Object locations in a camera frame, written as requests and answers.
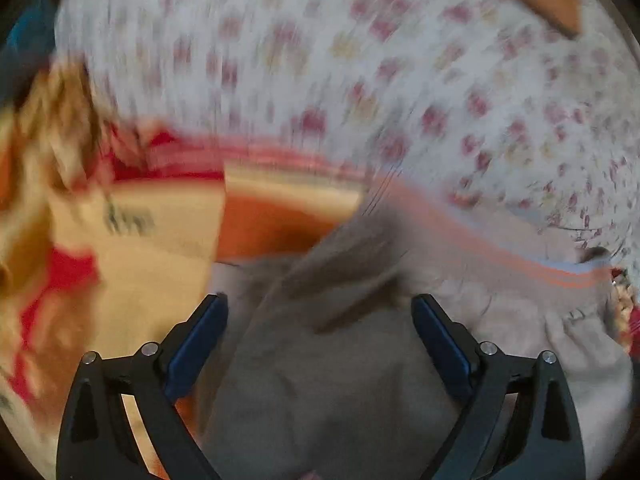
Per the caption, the floral quilt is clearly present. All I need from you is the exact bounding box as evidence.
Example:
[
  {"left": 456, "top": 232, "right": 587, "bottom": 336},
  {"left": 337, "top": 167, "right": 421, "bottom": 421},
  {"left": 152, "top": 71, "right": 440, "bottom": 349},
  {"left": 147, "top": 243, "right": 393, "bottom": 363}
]
[{"left": 52, "top": 0, "right": 640, "bottom": 271}]

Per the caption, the beige zip jacket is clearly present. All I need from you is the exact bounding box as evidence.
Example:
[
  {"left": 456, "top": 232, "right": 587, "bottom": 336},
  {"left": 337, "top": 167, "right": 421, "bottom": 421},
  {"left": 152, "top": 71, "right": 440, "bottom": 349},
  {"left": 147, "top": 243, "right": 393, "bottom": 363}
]
[{"left": 192, "top": 175, "right": 636, "bottom": 480}]

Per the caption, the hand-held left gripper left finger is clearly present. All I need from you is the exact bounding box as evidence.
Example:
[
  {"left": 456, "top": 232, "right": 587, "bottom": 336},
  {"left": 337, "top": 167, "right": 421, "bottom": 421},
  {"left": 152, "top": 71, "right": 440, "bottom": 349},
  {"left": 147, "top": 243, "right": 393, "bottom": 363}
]
[{"left": 56, "top": 292, "right": 229, "bottom": 480}]

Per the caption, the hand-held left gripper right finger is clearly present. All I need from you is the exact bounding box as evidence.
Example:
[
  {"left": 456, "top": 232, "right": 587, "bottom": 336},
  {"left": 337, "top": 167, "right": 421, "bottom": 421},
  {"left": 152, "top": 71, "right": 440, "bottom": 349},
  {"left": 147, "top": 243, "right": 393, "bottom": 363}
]
[{"left": 411, "top": 294, "right": 586, "bottom": 480}]

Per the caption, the orange yellow printed blanket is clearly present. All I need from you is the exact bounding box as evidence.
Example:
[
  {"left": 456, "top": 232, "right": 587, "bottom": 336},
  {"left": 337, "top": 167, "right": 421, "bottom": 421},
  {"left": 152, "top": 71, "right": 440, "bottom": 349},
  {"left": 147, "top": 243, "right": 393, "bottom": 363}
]
[{"left": 0, "top": 60, "right": 640, "bottom": 480}]

